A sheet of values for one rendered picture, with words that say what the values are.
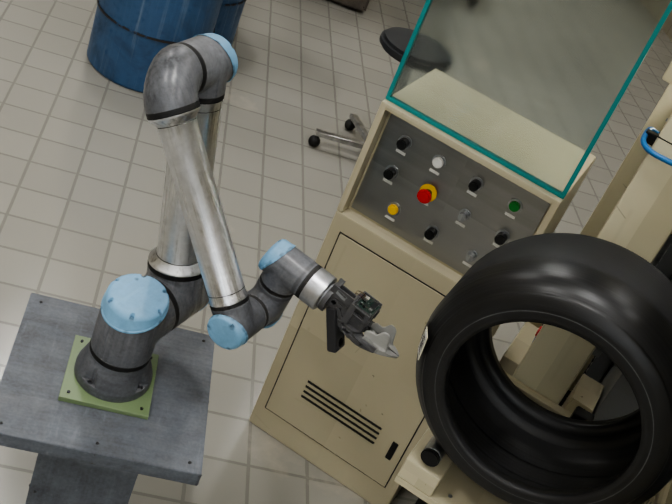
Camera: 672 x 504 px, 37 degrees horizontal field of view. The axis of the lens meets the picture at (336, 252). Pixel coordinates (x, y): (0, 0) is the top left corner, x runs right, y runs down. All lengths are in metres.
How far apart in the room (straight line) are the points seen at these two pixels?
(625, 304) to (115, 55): 3.52
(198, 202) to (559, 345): 0.92
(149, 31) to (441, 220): 2.44
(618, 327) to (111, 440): 1.18
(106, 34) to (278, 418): 2.38
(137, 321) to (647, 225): 1.15
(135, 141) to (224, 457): 1.85
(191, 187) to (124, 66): 2.91
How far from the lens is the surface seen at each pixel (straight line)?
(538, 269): 1.96
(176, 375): 2.60
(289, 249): 2.25
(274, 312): 2.30
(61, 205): 4.11
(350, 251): 2.91
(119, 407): 2.47
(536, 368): 2.47
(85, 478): 2.63
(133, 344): 2.36
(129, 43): 4.95
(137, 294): 2.35
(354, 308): 2.20
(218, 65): 2.19
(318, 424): 3.27
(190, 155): 2.12
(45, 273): 3.76
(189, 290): 2.44
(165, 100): 2.09
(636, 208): 2.24
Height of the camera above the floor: 2.36
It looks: 33 degrees down
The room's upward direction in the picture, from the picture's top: 23 degrees clockwise
